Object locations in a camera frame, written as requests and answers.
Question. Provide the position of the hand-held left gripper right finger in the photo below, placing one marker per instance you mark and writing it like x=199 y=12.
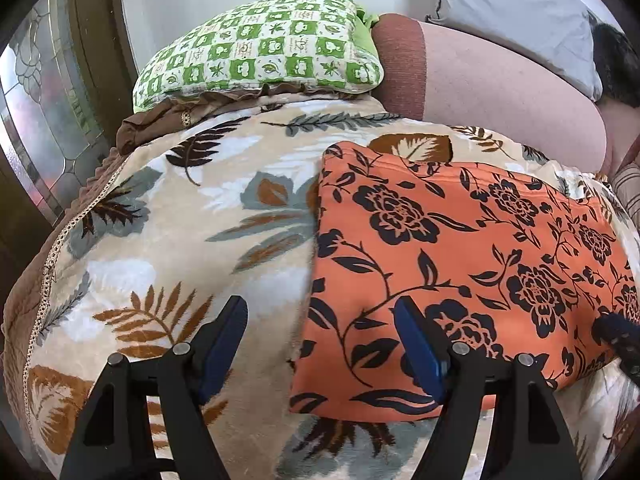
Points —
x=420 y=350

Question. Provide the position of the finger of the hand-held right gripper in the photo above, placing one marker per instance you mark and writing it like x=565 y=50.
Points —
x=620 y=340

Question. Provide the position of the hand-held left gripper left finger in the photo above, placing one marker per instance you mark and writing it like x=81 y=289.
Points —
x=225 y=345

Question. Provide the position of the orange floral garment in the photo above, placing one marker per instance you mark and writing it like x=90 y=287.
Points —
x=450 y=260

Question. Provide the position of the leaf print blanket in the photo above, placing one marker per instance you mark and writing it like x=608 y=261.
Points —
x=200 y=240

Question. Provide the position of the striped cushion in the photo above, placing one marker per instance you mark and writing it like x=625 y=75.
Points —
x=629 y=185

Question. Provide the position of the black fuzzy cloth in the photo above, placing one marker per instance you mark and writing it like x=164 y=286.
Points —
x=620 y=65

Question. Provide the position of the pink bolster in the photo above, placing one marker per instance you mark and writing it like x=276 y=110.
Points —
x=500 y=85

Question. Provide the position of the wooden door with stained glass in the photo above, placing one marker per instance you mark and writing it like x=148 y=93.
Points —
x=45 y=110

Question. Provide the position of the green checkered pillow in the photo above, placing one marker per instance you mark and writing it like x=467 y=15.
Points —
x=260 y=45

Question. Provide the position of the grey pillow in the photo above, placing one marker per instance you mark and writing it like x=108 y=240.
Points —
x=510 y=10

